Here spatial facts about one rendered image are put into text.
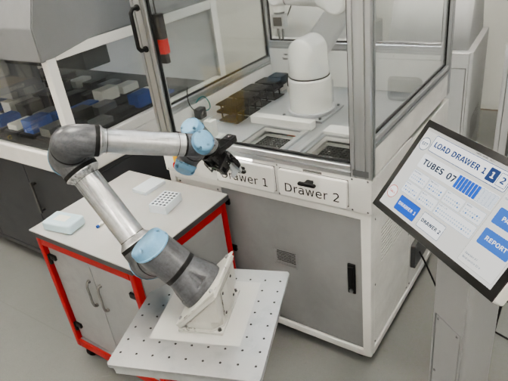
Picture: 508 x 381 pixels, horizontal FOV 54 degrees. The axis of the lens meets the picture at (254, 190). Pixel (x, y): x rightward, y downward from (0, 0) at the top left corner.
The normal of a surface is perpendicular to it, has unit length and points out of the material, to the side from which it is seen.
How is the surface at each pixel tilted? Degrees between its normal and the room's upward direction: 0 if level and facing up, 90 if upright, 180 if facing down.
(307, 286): 90
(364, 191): 90
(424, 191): 50
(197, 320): 90
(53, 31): 90
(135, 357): 0
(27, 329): 0
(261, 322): 0
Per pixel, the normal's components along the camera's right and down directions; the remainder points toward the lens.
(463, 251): -0.79, -0.36
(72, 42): 0.82, 0.18
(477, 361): 0.33, 0.42
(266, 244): -0.55, 0.46
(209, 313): -0.23, 0.50
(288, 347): -0.11, -0.87
